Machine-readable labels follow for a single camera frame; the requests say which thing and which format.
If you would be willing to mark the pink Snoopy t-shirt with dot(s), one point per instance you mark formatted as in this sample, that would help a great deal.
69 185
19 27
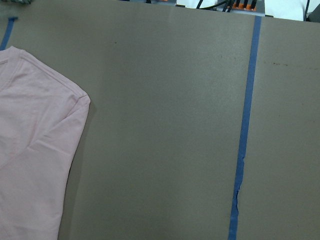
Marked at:
42 118

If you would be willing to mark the brown paper table mat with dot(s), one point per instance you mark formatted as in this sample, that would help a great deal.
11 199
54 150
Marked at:
173 92

